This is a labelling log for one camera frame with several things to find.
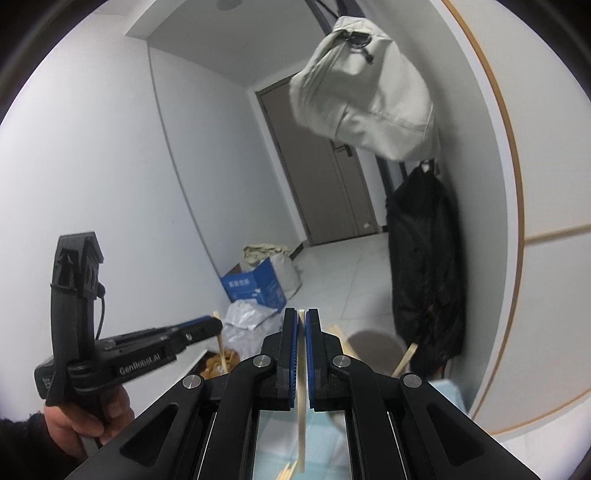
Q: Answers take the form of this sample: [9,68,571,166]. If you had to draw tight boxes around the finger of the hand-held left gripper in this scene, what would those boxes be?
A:
[178,316,223,344]

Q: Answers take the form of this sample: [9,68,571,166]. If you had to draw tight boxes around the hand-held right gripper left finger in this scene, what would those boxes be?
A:
[65,308,298,480]

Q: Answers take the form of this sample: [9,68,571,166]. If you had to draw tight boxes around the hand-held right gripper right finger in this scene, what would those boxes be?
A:
[305,308,541,480]

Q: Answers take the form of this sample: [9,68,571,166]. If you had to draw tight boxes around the pale wooden chopstick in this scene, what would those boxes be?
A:
[325,323,356,358]
[392,342,420,377]
[298,308,308,472]
[211,311,228,376]

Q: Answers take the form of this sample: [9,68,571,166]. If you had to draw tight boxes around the person's left forearm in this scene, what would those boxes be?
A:
[0,408,86,480]

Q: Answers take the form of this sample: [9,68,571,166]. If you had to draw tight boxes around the person's left hand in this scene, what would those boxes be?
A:
[44,383,136,450]

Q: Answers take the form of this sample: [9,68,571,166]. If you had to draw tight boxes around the grey plastic parcel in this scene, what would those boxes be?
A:
[222,328,266,358]
[225,299,278,333]

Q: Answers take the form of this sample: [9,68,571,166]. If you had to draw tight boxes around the blue cardboard box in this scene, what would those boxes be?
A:
[221,257,287,311]

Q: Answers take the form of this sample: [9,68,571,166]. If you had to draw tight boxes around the black hanging bag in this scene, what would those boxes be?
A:
[385,159,465,377]

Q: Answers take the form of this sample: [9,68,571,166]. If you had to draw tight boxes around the grey brown door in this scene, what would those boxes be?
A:
[256,73,384,247]

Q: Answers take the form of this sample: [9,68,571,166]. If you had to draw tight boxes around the white canvas bag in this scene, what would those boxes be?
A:
[288,16,441,162]

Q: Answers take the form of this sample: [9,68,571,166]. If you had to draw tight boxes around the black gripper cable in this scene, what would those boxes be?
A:
[95,284,109,342]

